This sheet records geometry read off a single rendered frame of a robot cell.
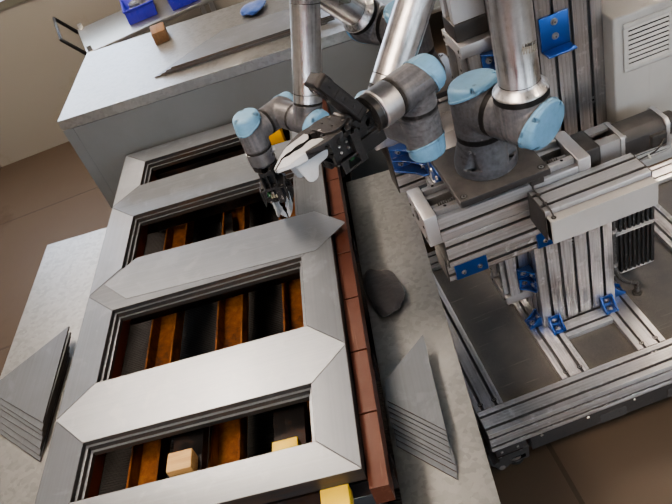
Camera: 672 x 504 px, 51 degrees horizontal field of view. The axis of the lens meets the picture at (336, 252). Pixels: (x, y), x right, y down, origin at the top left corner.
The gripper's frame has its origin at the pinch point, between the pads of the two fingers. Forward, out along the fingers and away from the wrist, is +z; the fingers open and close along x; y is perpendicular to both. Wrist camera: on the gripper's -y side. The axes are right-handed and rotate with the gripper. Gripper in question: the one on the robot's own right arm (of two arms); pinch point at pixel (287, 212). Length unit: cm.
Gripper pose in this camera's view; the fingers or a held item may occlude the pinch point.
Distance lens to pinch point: 210.6
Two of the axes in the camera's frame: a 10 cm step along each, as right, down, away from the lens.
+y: 0.9, 6.4, -7.7
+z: 2.8, 7.2, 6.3
